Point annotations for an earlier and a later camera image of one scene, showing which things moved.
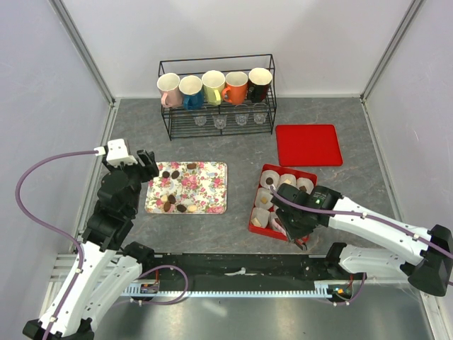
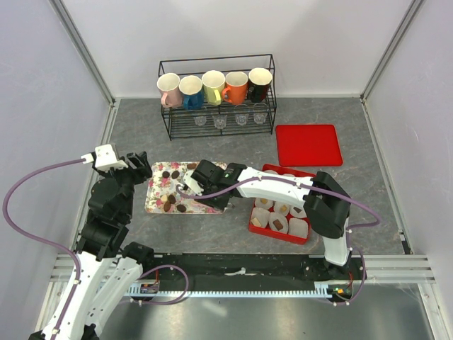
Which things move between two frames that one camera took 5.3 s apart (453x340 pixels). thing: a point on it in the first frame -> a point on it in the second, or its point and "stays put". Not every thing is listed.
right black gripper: x=294 y=233 -> x=221 y=205
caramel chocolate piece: x=255 y=222 stays put
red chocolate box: x=264 y=217 stays put
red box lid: x=308 y=145 stays put
